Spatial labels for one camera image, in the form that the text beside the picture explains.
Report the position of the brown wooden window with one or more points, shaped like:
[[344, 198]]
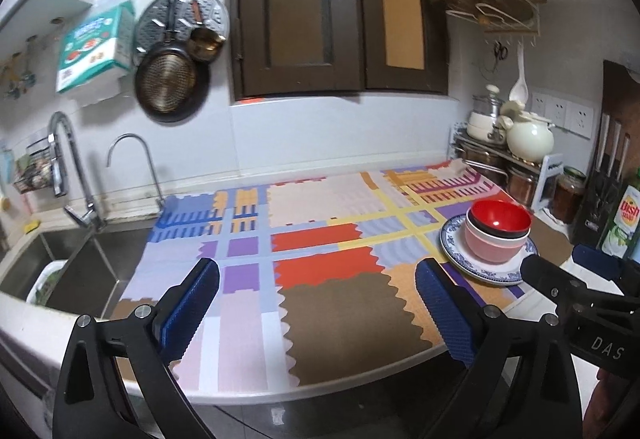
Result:
[[300, 4]]

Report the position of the yellow sponge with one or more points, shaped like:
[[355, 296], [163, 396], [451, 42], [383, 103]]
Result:
[[32, 226]]

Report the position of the cream enamel pot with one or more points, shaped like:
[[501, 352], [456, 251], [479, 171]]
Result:
[[482, 129]]

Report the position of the slim chrome faucet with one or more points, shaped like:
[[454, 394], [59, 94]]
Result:
[[145, 159]]

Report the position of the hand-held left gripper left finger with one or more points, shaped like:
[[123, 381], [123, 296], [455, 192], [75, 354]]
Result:
[[187, 314]]

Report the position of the small brass saucepan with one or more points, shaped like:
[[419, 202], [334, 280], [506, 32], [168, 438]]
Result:
[[205, 44]]

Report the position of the cream ceramic teapot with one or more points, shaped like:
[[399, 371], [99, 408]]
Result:
[[530, 139]]

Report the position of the glass storage jar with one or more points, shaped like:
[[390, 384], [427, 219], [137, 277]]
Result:
[[525, 186]]

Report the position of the dish soap bottle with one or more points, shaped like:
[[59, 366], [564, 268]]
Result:
[[625, 219]]

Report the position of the stainless steel pot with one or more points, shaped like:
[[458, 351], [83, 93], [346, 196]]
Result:
[[482, 164]]

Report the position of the green tissue pack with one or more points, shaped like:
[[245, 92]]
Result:
[[92, 49]]

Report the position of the large chrome faucet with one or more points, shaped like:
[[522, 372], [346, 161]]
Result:
[[75, 159]]

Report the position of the red bowl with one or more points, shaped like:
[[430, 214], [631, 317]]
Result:
[[500, 216]]

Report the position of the white wall sockets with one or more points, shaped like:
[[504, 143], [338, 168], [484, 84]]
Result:
[[562, 114]]

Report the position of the white wall shelf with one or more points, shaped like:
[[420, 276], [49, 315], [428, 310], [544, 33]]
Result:
[[45, 4]]

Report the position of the white basin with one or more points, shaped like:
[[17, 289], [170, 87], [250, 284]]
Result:
[[45, 281]]

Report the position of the white bowl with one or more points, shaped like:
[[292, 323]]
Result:
[[492, 246]]

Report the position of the glass pot lid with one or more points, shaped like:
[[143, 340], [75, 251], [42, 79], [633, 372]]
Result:
[[487, 101]]

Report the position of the round metal steamer tray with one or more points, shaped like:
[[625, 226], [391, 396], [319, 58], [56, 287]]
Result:
[[215, 9]]

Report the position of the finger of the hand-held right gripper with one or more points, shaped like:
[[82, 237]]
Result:
[[542, 274], [597, 261]]

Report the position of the brown jar green lid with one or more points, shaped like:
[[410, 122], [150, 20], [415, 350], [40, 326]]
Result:
[[569, 199]]

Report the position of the stainless steel sink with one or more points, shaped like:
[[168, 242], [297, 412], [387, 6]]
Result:
[[95, 264]]

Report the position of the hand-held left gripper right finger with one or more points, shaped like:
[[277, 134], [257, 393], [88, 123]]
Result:
[[442, 314]]

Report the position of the white hanging spoon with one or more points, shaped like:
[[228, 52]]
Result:
[[520, 84]]

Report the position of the hanging frying pan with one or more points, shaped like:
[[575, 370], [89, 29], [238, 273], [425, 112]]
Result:
[[167, 84]]

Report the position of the person's right forearm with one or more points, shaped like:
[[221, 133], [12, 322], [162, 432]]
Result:
[[596, 409]]

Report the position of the white plastic rack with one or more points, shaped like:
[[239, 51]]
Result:
[[547, 174]]

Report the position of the blue floral white plate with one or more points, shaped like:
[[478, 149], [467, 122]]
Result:
[[457, 259]]

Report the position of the black knife block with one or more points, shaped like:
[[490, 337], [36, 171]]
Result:
[[600, 209]]

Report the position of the hanging scissors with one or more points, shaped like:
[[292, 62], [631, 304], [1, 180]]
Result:
[[500, 50]]

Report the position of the colourful patterned mat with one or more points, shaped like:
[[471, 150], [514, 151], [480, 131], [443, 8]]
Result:
[[325, 314]]

